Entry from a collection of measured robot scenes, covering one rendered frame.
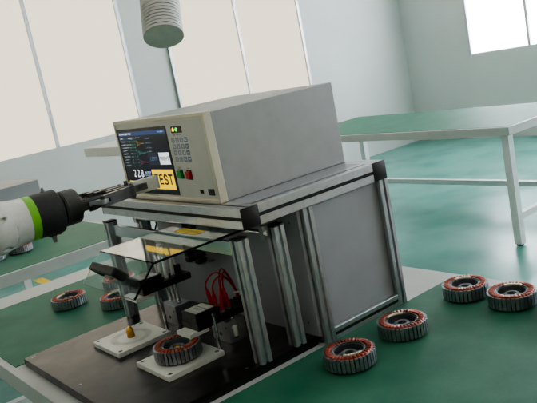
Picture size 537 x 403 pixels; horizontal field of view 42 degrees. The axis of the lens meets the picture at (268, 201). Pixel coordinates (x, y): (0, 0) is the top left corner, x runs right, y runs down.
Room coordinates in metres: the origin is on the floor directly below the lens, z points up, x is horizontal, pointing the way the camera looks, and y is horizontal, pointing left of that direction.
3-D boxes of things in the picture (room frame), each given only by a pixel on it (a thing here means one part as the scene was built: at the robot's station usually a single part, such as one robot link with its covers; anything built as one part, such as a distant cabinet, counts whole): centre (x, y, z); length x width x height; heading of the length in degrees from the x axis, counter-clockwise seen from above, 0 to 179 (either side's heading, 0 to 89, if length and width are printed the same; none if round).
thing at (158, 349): (1.54, 0.27, 0.80); 0.11 x 0.11 x 0.04
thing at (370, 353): (1.40, -0.10, 0.77); 0.11 x 0.11 x 0.04
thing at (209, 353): (1.54, 0.27, 0.78); 0.15 x 0.15 x 0.01; 36
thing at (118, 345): (1.74, 0.41, 0.78); 0.15 x 0.15 x 0.01; 36
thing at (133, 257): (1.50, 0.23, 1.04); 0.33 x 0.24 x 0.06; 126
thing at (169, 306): (1.82, 0.30, 0.80); 0.07 x 0.05 x 0.06; 36
